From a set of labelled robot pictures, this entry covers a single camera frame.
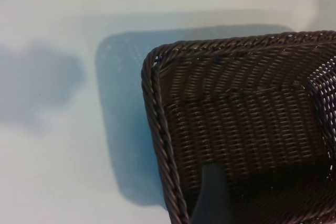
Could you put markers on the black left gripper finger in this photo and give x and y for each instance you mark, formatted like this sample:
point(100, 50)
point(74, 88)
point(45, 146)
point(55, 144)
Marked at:
point(212, 203)

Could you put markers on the dark brown wicker basket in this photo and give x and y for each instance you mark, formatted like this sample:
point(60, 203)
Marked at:
point(249, 116)

